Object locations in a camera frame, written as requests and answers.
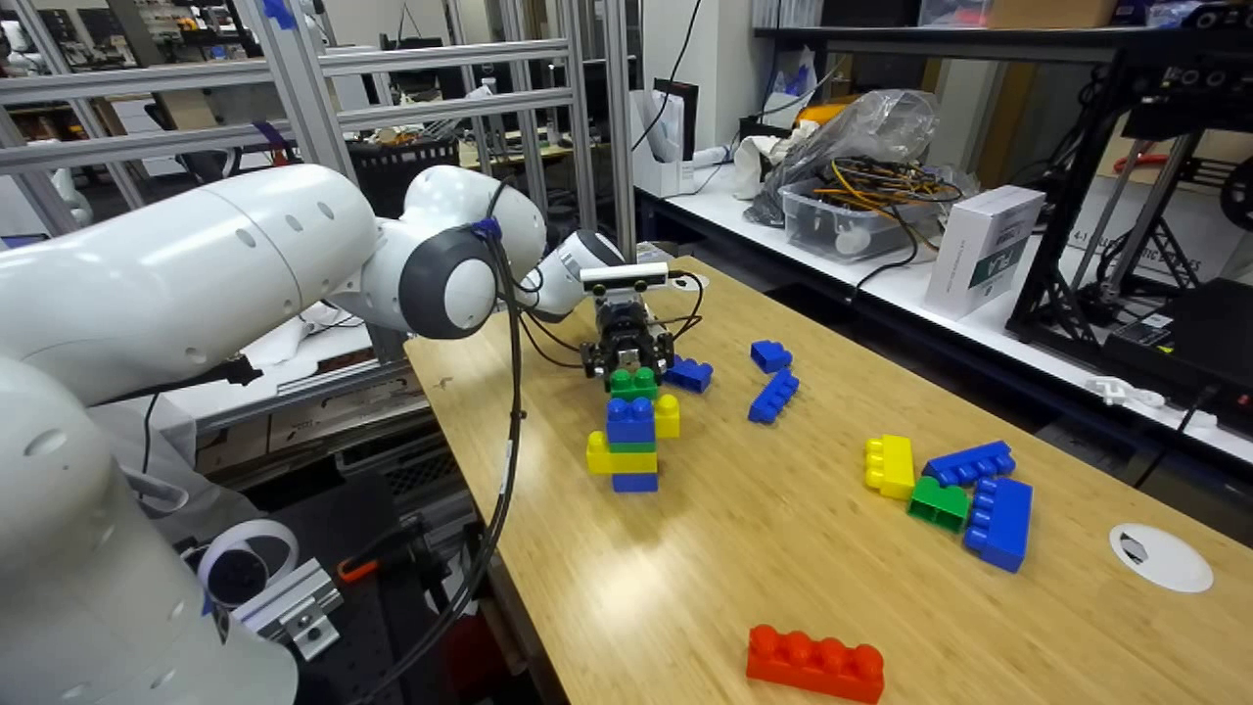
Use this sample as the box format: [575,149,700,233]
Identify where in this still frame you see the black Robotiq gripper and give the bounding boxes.
[583,287,682,383]

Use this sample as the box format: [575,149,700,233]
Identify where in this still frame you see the small green toy block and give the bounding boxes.
[606,363,661,404]

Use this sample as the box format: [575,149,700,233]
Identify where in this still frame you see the medium blue toy block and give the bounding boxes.
[661,353,716,397]

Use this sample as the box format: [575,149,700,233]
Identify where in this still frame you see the small blue toy block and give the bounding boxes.
[746,336,796,376]

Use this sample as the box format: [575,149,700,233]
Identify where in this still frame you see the long blue toy block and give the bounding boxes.
[745,367,801,428]

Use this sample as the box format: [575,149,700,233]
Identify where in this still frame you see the yellow square toy block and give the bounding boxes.
[856,431,920,505]

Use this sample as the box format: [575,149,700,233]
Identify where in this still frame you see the green square toy block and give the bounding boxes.
[903,469,973,537]

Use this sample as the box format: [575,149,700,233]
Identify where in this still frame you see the blue four-stud toy block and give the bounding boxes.
[920,436,1016,488]

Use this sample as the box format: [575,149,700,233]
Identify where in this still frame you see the long red toy block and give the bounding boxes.
[741,620,887,705]

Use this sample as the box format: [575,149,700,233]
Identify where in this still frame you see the large blue toy block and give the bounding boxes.
[960,474,1036,576]

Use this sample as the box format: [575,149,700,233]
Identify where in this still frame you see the clear plastic storage bin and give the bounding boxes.
[773,161,972,268]

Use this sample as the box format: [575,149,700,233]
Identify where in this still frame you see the white side bench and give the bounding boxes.
[639,169,1253,465]

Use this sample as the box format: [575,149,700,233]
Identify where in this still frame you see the black plastic crate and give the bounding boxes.
[348,135,439,221]

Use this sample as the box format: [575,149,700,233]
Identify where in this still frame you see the clear plastic bag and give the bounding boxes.
[745,86,947,233]

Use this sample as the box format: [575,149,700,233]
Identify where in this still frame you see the white cardboard box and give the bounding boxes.
[920,179,1047,316]

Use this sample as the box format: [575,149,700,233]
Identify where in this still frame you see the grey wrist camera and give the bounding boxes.
[575,257,674,295]

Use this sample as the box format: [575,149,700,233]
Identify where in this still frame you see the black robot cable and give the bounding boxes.
[348,179,528,705]

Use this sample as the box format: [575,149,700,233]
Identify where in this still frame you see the tangled cable bundle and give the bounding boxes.
[816,154,961,221]

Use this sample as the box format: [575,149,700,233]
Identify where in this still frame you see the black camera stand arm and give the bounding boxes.
[140,350,267,404]

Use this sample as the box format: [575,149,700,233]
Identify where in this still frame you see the aluminium extrusion frame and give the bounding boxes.
[0,0,640,268]

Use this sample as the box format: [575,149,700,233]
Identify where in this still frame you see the aluminium bracket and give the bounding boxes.
[225,555,345,665]

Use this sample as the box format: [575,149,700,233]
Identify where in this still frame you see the white ring mount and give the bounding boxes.
[190,518,305,620]

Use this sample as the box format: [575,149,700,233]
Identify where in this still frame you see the dark wall shelf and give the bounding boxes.
[750,20,1253,69]

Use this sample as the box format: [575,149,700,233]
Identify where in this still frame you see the black 3D printer frame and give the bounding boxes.
[1007,5,1253,408]

